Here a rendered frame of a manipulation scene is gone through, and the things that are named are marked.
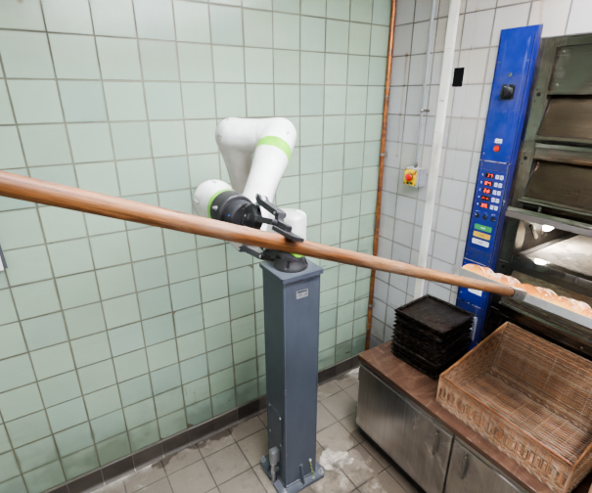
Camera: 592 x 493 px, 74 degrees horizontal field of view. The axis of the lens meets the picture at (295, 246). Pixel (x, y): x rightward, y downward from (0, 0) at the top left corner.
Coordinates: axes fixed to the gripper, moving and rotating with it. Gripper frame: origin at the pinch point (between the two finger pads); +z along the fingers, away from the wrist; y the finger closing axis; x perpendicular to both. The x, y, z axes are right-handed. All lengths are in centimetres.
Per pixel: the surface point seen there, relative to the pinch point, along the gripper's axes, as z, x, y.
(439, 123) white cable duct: -80, -128, -63
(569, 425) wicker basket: 15, -160, 48
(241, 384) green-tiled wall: -118, -89, 115
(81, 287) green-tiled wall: -119, 9, 61
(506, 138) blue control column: -43, -128, -59
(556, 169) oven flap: -22, -137, -51
